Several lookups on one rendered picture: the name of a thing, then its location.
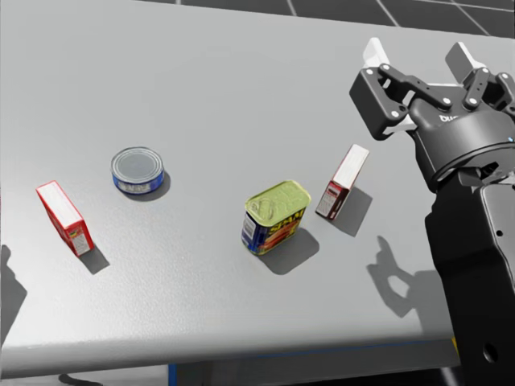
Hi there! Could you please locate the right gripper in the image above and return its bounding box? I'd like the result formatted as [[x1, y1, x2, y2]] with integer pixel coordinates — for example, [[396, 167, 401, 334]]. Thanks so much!
[[348, 36, 515, 193]]

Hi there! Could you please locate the green and blue rectangular can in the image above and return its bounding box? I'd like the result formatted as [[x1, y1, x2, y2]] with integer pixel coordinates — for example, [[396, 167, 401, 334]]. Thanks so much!
[[240, 179, 312, 257]]

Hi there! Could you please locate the blue flat can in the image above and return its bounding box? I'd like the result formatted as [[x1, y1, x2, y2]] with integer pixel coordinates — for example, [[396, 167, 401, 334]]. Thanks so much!
[[109, 146, 166, 196]]

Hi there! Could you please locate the red and white carton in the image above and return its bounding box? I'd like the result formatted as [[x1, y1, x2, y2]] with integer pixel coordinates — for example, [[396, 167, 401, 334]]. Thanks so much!
[[315, 143, 371, 221]]

